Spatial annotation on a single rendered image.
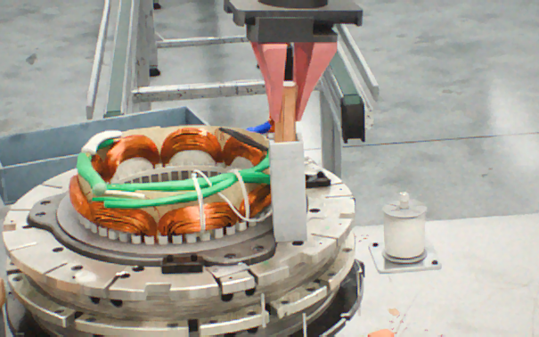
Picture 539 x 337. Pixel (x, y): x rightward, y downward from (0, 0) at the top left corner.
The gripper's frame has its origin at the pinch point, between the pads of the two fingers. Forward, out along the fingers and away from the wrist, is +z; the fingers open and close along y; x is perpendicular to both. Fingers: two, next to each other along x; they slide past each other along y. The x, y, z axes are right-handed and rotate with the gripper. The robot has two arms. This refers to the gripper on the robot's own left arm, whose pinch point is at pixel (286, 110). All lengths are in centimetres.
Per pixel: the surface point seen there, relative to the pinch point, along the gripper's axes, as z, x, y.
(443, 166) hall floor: 106, 271, 123
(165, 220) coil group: 9.2, -0.6, -9.9
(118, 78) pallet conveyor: 43, 161, 2
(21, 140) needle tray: 17, 44, -21
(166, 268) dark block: 11.9, -4.2, -10.3
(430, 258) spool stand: 38, 52, 35
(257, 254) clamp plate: 11.1, -4.0, -2.8
